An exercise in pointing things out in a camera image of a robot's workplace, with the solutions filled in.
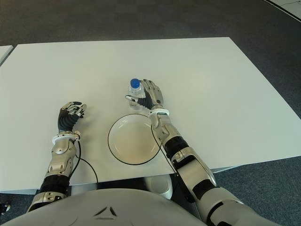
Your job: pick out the black stand with caster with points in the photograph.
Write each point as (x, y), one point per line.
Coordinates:
(4, 207)

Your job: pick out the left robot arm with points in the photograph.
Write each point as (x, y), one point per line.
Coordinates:
(62, 150)

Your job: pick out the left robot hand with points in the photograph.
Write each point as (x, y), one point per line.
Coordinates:
(65, 120)

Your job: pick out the white plate black rim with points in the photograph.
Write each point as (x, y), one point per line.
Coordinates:
(129, 141)

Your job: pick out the white panel with black edge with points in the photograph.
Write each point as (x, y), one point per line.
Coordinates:
(289, 7)

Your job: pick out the white side table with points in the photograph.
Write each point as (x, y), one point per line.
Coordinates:
(3, 54)

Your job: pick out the white round pedestal base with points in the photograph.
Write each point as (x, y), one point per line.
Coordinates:
(157, 187)

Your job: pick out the grey robot torso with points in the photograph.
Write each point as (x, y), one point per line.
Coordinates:
(117, 207)

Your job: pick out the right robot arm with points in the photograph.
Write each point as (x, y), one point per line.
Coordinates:
(178, 146)

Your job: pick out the clear water bottle blue cap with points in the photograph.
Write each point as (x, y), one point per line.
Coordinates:
(134, 83)

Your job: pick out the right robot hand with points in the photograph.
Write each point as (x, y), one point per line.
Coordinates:
(154, 95)

